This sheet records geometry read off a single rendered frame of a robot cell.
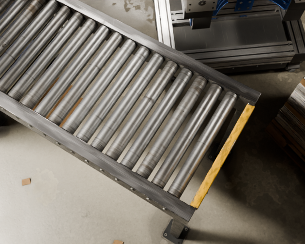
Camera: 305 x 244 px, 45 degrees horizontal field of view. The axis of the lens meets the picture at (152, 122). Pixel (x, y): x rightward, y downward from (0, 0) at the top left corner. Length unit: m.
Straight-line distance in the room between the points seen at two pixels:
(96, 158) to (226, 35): 1.25
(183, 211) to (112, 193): 0.90
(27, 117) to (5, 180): 0.89
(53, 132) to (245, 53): 1.25
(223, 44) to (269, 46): 0.27
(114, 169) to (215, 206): 0.92
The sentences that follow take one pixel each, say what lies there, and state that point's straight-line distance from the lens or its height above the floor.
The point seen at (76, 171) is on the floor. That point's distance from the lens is 2.18.
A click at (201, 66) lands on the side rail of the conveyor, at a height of 0.80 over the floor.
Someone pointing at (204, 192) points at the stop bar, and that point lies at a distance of 1.27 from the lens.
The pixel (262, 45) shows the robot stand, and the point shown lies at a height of 0.23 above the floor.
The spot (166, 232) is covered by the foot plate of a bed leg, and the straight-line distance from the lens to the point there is 2.06.
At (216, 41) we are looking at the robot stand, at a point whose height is 0.21.
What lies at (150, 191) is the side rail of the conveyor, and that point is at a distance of 1.28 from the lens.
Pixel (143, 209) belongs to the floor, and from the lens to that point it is 2.08.
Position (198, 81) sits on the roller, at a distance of 1.43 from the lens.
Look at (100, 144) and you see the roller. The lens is 1.35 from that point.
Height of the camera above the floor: 2.06
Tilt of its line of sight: 69 degrees down
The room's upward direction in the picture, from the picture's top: 4 degrees counter-clockwise
